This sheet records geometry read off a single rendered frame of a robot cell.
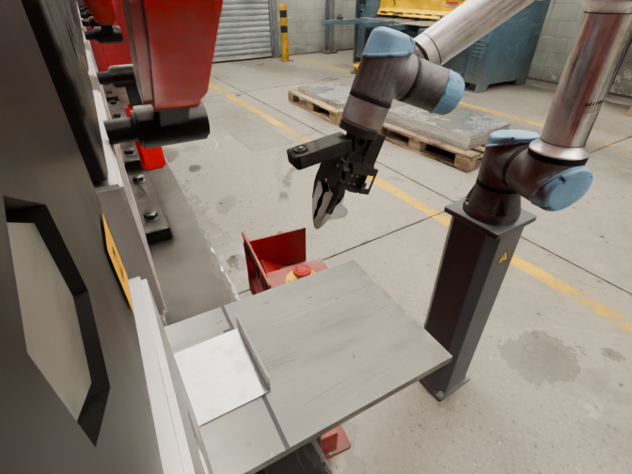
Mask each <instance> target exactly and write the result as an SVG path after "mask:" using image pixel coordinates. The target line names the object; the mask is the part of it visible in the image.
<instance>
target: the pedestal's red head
mask: <svg viewBox="0 0 632 474"><path fill-rule="evenodd" d="M242 235H243V237H244V249H245V261H246V268H247V274H248V281H249V288H250V291H251V292H252V295H254V294H257V293H260V292H264V291H267V290H270V289H273V288H275V287H277V286H280V285H283V284H286V276H287V274H288V273H289V272H291V271H293V268H294V267H295V266H297V265H300V264H305V265H307V266H309V267H310V269H311V270H312V271H314V272H315V273H317V272H320V271H323V270H324V269H327V268H328V267H327V266H326V265H325V263H324V262H323V260H322V259H317V260H314V261H308V262H306V260H307V252H306V228H301V229H294V230H290V231H286V232H282V233H279V234H275V235H271V236H267V237H263V238H260V239H256V240H251V241H249V242H248V240H247V238H246V236H245V233H244V232H242ZM255 253H256V254H255ZM256 255H257V256H256ZM281 267H287V268H284V269H281ZM278 269H280V270H278ZM263 270H264V271H263ZM264 272H265V273H264ZM267 277H268V278H267ZM268 279H269V280H268ZM269 281H270V282H269Z"/></svg>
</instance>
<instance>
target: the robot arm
mask: <svg viewBox="0 0 632 474"><path fill-rule="evenodd" d="M533 1H535V0H466V1H465V2H464V3H463V4H462V5H461V6H459V7H458V8H456V9H455V10H453V11H452V12H450V13H449V14H448V15H446V16H445V17H443V18H442V19H441V20H439V21H438V22H437V23H435V24H433V25H432V26H431V27H429V28H428V29H426V30H425V31H424V32H422V33H421V34H419V35H418V36H417V37H415V38H414V39H413V38H411V37H409V36H408V35H406V34H404V33H402V32H400V31H397V30H394V29H391V28H388V27H383V26H377V27H375V28H374V29H373V30H372V32H371V34H370V37H369V38H368V40H367V43H366V46H365V48H364V51H363V52H362V54H361V55H362V57H361V60H360V62H359V65H358V68H357V71H356V74H355V79H354V82H353V84H352V87H351V90H350V93H349V96H348V98H347V101H346V104H345V106H344V109H343V112H342V115H341V116H342V117H343V118H342V119H341V120H340V125H339V127H340V128H341V129H342V130H344V131H346V132H347V133H346V134H344V133H342V132H337V133H334V134H330V135H327V136H324V137H321V138H318V139H315V140H312V141H309V142H307V143H304V144H301V145H298V146H295V147H292V148H289V149H287V155H288V160H289V163H290V164H291V165H293V166H294V167H295V168H296V169H298V170H301V169H304V168H307V167H310V166H314V165H317V164H320V166H319V169H318V171H317V174H316V176H315V180H314V184H313V192H312V221H313V226H314V228H315V229H319V228H321V227H322V226H323V225H324V224H325V223H326V222H327V221H328V220H332V219H338V218H343V217H345V216H346V215H347V213H348V209H347V208H346V207H345V206H344V205H343V204H342V203H343V201H344V198H345V190H347V191H348V192H352V193H357V192H358V194H364V195H368V194H369V192H370V191H371V187H372V185H373V182H374V180H375V177H376V175H377V173H378V169H377V168H375V167H374V164H375V162H376V159H377V157H378V155H379V152H380V150H381V148H382V146H383V143H384V141H385V138H386V136H385V135H383V134H379V133H378V132H377V131H381V130H382V127H383V125H384V122H385V120H386V117H387V113H388V111H389V108H390V106H391V104H392V101H393V99H394V100H397V101H399V102H402V103H407V104H409V105H412V106H415V107H417V108H420V109H423V110H425V111H428V113H435V114H437V115H447V114H448V113H450V112H451V111H452V110H454V109H455V107H456V106H457V105H458V104H459V102H460V101H461V99H462V97H463V94H464V90H465V82H464V79H463V77H462V76H461V75H460V74H458V73H456V72H454V71H452V70H451V69H446V68H444V67H441V66H442V65H443V64H444V63H446V62H447V61H449V60H450V59H452V58H453V57H454V56H456V55H458V54H459V53H461V52H462V51H464V50H465V48H467V47H468V46H470V45H471V44H473V43H474V42H475V41H477V40H479V39H480V38H482V37H483V36H484V35H486V34H487V33H489V32H490V31H492V30H493V29H495V28H496V27H497V26H499V25H500V24H502V23H504V22H505V21H506V20H508V19H509V18H511V17H512V16H514V15H515V14H516V13H517V12H518V11H520V10H521V9H523V8H525V7H526V6H527V5H529V4H530V3H532V2H533ZM579 2H580V4H581V5H582V6H583V9H584V12H583V15H582V18H581V21H580V23H579V26H578V29H577V33H576V36H575V39H574V42H573V44H572V47H571V50H570V53H569V56H568V58H567V61H566V63H565V66H564V69H563V72H562V75H561V79H560V82H559V84H558V87H557V90H556V93H555V96H554V99H553V102H552V104H551V106H550V109H549V112H548V115H547V118H546V121H545V125H544V128H543V130H542V133H541V136H540V135H539V134H536V133H534V132H530V131H523V130H499V131H495V132H492V133H491V134H490V135H489V137H488V140H487V143H486V145H485V146H484V147H485V149H484V153H483V157H482V162H481V165H480V169H479V172H478V176H477V180H476V182H475V184H474V185H473V187H472V188H471V189H470V191H469V192H468V194H467V195H466V197H465V199H464V202H463V210H464V212H465V213H466V214H467V215H468V216H470V217H471V218H473V219H475V220H477V221H480V222H483V223H486V224H490V225H498V226H504V225H511V224H513V223H515V222H516V221H517V220H518V218H519V216H520V214H521V196H522V197H523V198H525V199H527V200H528V201H530V203H531V204H532V205H534V206H538V207H539V208H541V209H543V210H545V211H548V212H555V211H560V210H563V209H565V208H567V207H569V206H571V205H572V204H574V203H575V202H577V201H578V200H580V199H581V198H582V197H583V196H584V195H585V194H586V193H587V191H588V190H589V188H590V187H591V185H592V183H593V173H592V172H591V170H590V169H589V168H588V167H585V165H586V164H587V161H588V159H589V157H590V154H591V153H590V151H589V150H588V148H587V147H586V143H587V140H588V138H589V136H590V133H591V131H592V129H593V125H594V124H595V121H596V119H597V116H598V114H599V112H600V109H601V107H602V105H603V102H604V100H605V99H606V96H607V94H608V90H609V88H610V86H611V83H612V81H613V79H614V76H615V74H616V72H617V70H618V68H619V66H620V63H621V61H622V59H623V56H624V53H625V50H626V48H627V46H628V43H629V41H630V40H631V37H632V0H579ZM368 176H373V178H372V180H371V184H370V186H369V189H367V188H365V187H366V185H367V184H366V183H365V181H366V179H367V177H368Z"/></svg>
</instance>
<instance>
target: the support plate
mask: <svg viewBox="0 0 632 474"><path fill-rule="evenodd" d="M224 307H225V309H226V311H227V314H228V315H229V318H230V320H231V322H232V324H233V326H234V329H237V328H238V325H237V320H236V315H238V317H239V319H240V321H241V323H242V325H243V327H244V329H245V331H246V333H247V335H248V336H249V338H250V340H251V342H252V344H253V346H254V348H255V350H256V352H257V354H258V356H259V358H260V360H261V363H262V364H263V366H264V368H265V369H266V371H267V373H268V375H269V377H270V385H271V392H269V393H267V394H265V395H266V397H267V399H268V401H269V404H270V405H271V407H272V409H273V411H274V413H275V415H276V419H277V421H278V423H279V425H280V427H281V429H282V431H283V434H284V435H285V437H286V439H287V441H288V443H289V445H290V448H288V449H286V450H285V448H284V445H283V443H282V441H281V439H280V437H279V434H278V432H277V429H276V427H275V424H274V423H273V421H272V419H271V417H270V415H269V412H268V410H267V408H266V406H265V404H264V401H263V399H262V397H259V398H258V399H256V400H254V401H252V402H250V403H247V404H245V405H243V406H241V407H239V408H236V409H234V410H232V411H230V412H228V413H227V414H225V415H223V416H221V417H219V418H217V419H214V420H212V421H210V422H208V423H206V424H204V425H202V426H200V427H199V429H200V432H201V436H202V439H203V442H204V445H205V449H206V451H207V454H208V457H209V460H210V464H211V467H212V470H213V474H255V473H256V472H258V471H260V470H262V469H263V468H265V467H267V466H269V465H271V464H272V463H274V462H275V461H277V460H279V459H281V458H283V457H284V456H286V455H288V454H290V453H291V452H293V451H295V450H297V449H299V448H301V447H303V446H304V445H306V444H307V443H309V442H310V441H312V440H314V439H316V438H318V437H319V436H321V435H324V434H325V433H327V432H329V431H331V430H332V429H334V428H336V427H338V426H339V425H341V424H342V423H344V422H345V421H347V420H349V419H352V418H353V417H355V416H357V415H359V414H360V413H362V412H364V411H366V410H367V409H369V408H371V407H373V406H374V405H376V404H378V403H380V402H381V401H383V400H385V399H387V398H388V397H390V396H392V395H394V394H395V393H397V392H399V391H401V390H402V389H404V388H406V387H408V386H410V385H412V384H414V383H415V382H417V381H418V380H420V379H422V378H423V377H425V376H427V375H429V374H430V373H432V372H434V371H436V370H438V369H440V368H442V367H443V366H445V365H447V364H449V363H450V362H451V359H452V355H451V354H450V353H449V352H448V351H447V350H446V349H445V348H444V347H443V346H442V345H440V344H439V343H438V342H437V341H436V340H435V339H434V338H433V337H432V336H431V335H430V334H429V333H428V332H427V331H426V330H425V329H424V328H423V327H422V326H421V325H420V324H419V323H418V322H417V321H416V320H415V319H414V318H413V317H412V316H411V315H410V314H409V313H408V312H407V311H406V310H405V309H404V308H403V307H402V306H401V305H400V304H399V303H398V302H397V301H396V300H395V299H393V298H392V297H391V296H390V295H389V294H388V293H387V292H386V291H385V290H384V289H383V288H382V287H381V286H380V285H379V284H378V283H377V282H376V281H375V280H374V279H373V278H372V277H371V276H370V275H369V274H368V273H367V272H366V271H365V270H364V269H363V268H362V267H361V266H360V265H359V264H358V263H357V262H356V261H355V260H350V261H347V262H344V263H341V264H338V265H335V266H333V267H330V268H327V269H324V270H322V271H320V272H317V273H314V274H311V275H309V276H304V277H301V278H299V279H296V280H294V281H291V282H288V283H286V284H283V285H280V286H277V287H275V288H273V289H270V290H267V291H264V292H260V293H257V294H254V295H252V296H249V297H247V298H244V299H241V300H239V301H236V302H233V303H230V304H228V305H225V306H224ZM229 328H230V327H229V324H228V322H227V320H226V318H225V315H224V313H223V311H222V309H221V308H216V309H213V310H210V311H207V312H205V313H202V314H199V315H197V316H194V317H192V318H189V319H186V320H183V321H181V322H178V323H175V324H171V325H169V326H166V327H164V329H165V332H166V335H167V338H168V341H169V344H170V347H171V349H172V352H173V354H176V353H178V352H180V351H182V350H185V349H187V348H190V347H192V346H195V345H197V344H200V343H202V342H204V341H206V340H210V339H213V338H215V337H218V336H220V335H223V334H224V332H223V331H224V330H226V329H229Z"/></svg>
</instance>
